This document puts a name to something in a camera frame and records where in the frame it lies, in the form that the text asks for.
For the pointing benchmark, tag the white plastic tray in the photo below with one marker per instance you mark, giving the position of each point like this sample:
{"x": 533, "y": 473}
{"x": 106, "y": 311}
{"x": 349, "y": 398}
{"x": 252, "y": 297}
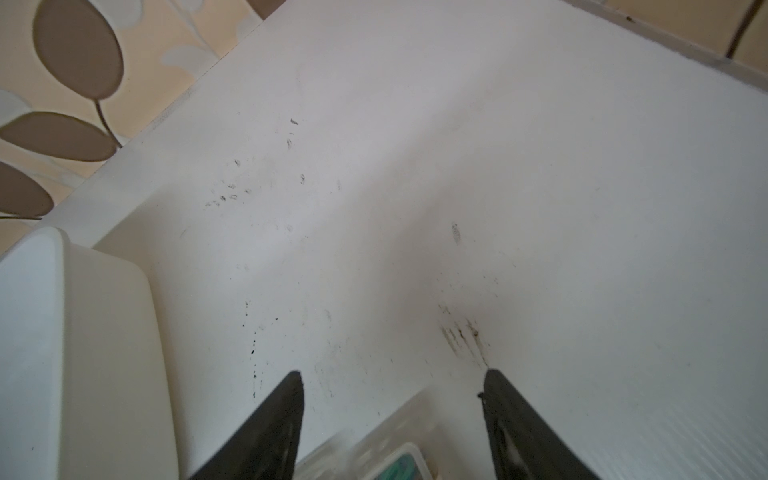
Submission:
{"x": 84, "y": 390}

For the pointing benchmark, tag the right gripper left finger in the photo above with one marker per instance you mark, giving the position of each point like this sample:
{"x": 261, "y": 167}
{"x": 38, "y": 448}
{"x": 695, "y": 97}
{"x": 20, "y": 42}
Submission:
{"x": 266, "y": 444}

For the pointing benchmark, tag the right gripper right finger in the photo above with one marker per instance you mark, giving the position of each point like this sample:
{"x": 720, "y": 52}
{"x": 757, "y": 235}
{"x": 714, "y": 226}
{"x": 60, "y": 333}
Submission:
{"x": 522, "y": 444}

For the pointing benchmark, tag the eleventh paper clip box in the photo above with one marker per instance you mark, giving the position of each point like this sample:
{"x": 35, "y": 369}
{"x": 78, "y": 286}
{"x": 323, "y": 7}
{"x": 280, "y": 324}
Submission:
{"x": 411, "y": 443}

